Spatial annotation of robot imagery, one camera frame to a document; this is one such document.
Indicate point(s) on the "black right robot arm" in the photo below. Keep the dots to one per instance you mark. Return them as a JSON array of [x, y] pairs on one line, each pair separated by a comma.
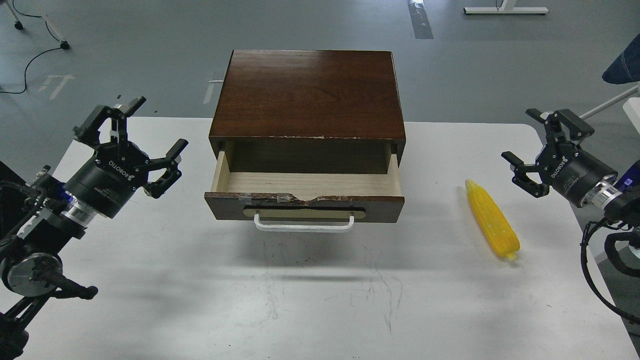
[[619, 202]]

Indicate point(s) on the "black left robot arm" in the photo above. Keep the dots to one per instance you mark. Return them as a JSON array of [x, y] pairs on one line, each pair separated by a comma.
[[56, 212]]

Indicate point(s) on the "dark wooden cabinet box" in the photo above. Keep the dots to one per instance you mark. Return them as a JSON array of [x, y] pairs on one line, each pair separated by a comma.
[[309, 95]]

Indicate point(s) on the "blue jeans knee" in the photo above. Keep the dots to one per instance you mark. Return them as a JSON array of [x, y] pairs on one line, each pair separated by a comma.
[[625, 69]]

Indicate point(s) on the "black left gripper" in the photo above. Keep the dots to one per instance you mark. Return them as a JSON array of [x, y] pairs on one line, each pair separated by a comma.
[[107, 177]]

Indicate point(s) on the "yellow corn cob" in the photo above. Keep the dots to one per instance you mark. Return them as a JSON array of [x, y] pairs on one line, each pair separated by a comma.
[[500, 236]]

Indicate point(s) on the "white desk leg base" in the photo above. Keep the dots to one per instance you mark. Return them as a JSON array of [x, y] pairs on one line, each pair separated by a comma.
[[505, 7]]

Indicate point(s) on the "wooden drawer with white handle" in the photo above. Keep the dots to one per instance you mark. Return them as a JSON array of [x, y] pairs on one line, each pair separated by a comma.
[[306, 181]]

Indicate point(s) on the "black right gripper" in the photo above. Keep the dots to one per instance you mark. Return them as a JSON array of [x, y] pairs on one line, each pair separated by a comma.
[[565, 166]]

